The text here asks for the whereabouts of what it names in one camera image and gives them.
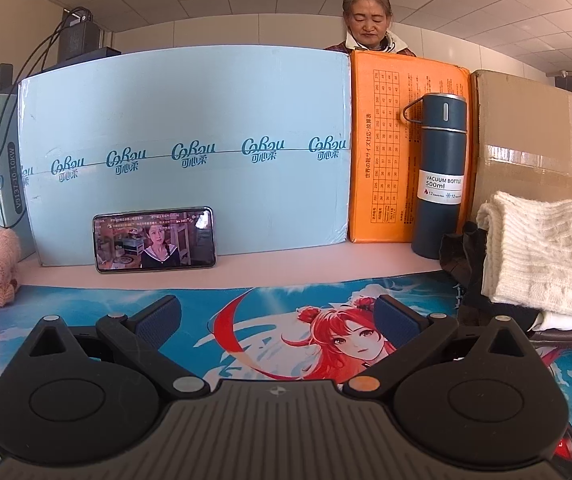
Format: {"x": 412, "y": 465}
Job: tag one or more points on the light blue foam board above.
{"x": 190, "y": 110}

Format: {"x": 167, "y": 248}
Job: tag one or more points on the cream knitted sweater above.
{"x": 541, "y": 250}

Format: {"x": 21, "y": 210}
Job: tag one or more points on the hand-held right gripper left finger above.
{"x": 158, "y": 321}

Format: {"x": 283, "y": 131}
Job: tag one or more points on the brown cardboard box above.
{"x": 531, "y": 135}

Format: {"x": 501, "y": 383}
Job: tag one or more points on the orange cardboard box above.
{"x": 381, "y": 185}

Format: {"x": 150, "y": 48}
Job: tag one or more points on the black power adapter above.
{"x": 78, "y": 35}

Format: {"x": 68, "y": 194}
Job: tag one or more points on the dark blue vacuum bottle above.
{"x": 441, "y": 150}

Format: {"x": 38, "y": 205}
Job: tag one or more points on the printed desk mat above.
{"x": 266, "y": 310}

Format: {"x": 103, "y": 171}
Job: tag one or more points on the black smartphone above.
{"x": 155, "y": 240}

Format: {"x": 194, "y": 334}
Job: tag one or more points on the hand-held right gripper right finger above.
{"x": 396, "y": 321}

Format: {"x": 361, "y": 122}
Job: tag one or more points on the dark cloth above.
{"x": 458, "y": 260}

